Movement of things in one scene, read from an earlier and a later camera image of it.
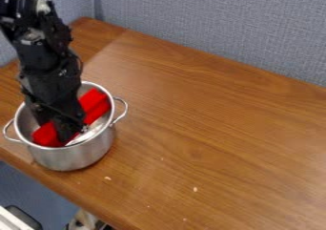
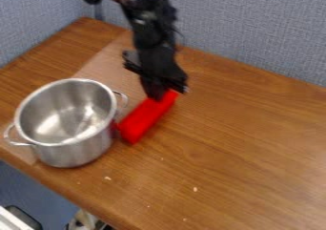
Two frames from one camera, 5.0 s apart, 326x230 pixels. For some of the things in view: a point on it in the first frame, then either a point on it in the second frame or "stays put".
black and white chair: (15, 219) stays put
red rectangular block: (95, 103) -> (143, 115)
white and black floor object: (86, 221) stays put
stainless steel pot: (86, 150) stays put
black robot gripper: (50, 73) -> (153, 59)
